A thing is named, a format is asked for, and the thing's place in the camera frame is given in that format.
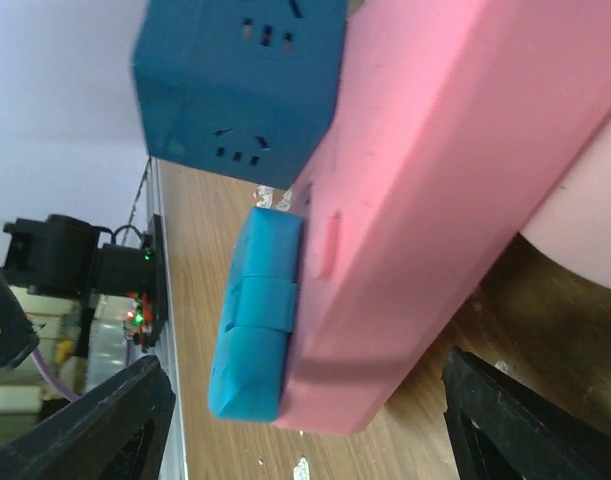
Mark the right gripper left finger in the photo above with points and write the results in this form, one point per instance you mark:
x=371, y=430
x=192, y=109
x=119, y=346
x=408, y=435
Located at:
x=118, y=430

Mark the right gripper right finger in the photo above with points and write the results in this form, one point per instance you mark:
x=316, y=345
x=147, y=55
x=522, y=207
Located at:
x=500, y=429

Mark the light blue plug adapter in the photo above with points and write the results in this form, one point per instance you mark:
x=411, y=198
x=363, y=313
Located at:
x=257, y=319

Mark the pink power strip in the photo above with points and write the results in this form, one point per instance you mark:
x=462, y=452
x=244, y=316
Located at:
x=454, y=121

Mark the dark blue cube socket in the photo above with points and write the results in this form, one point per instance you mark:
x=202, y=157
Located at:
x=244, y=89

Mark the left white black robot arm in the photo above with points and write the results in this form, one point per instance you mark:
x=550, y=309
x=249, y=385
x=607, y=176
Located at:
x=66, y=258

